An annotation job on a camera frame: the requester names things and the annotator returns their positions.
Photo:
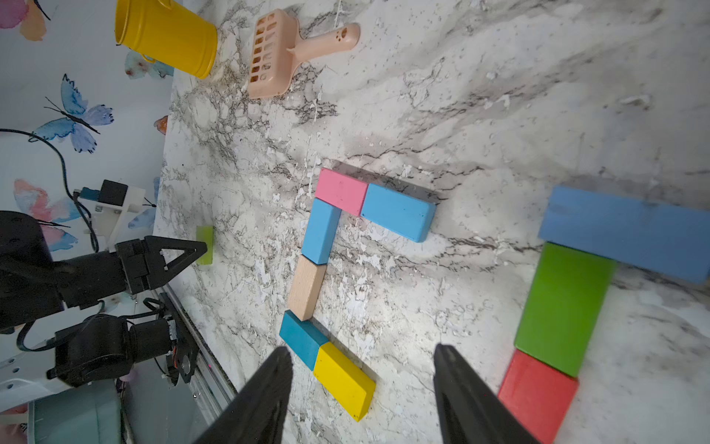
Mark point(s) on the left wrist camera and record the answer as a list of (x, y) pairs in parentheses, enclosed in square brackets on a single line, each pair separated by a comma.
[(113, 206)]

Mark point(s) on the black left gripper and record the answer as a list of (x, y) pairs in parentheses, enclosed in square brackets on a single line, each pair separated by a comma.
[(135, 266)]

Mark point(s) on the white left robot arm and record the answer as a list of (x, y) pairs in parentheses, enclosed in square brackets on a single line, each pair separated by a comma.
[(102, 347)]

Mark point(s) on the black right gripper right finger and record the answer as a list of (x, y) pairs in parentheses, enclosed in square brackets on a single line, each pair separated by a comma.
[(468, 410)]

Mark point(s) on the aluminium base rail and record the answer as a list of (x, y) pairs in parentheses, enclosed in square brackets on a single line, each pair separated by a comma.
[(175, 399)]

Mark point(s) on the light blue building block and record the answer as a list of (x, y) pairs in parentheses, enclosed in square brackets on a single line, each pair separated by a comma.
[(321, 231)]

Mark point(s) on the small yellow building block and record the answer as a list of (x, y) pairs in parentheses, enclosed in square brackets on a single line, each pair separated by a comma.
[(345, 381)]

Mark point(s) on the yellow cup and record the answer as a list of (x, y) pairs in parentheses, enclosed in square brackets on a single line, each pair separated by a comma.
[(167, 32)]

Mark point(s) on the pink building block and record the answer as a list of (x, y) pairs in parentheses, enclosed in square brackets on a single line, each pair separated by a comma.
[(341, 191)]

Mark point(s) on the beige plastic slotted scoop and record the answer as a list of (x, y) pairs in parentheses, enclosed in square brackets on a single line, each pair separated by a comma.
[(279, 50)]

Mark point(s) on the red building block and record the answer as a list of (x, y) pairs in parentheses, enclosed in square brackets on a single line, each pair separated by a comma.
[(537, 395)]

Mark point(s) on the pale blue building block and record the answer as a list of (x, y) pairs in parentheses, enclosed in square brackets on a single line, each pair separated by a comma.
[(666, 239)]

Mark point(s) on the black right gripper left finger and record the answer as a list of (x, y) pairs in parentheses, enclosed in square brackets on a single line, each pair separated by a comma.
[(258, 413)]

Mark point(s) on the natural wood building block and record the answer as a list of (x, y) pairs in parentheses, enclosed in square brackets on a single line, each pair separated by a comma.
[(305, 288)]

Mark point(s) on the sky blue short block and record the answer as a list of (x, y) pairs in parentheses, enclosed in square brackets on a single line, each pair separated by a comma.
[(404, 215)]

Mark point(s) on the teal building block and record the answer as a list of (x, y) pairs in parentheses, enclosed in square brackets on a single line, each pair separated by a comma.
[(303, 338)]

